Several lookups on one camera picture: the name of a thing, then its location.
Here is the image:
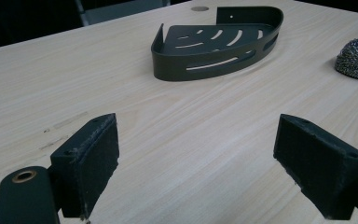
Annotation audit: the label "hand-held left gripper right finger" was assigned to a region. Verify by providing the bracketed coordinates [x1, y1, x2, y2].
[272, 113, 358, 221]

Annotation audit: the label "steel wool scouring ball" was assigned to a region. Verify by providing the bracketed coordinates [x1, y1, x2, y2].
[334, 37, 358, 81]

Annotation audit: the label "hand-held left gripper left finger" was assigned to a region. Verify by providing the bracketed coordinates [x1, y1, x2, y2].
[49, 112, 120, 220]

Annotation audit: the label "black metal corner shelf basket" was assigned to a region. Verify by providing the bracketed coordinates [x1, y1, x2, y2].
[150, 6, 284, 82]

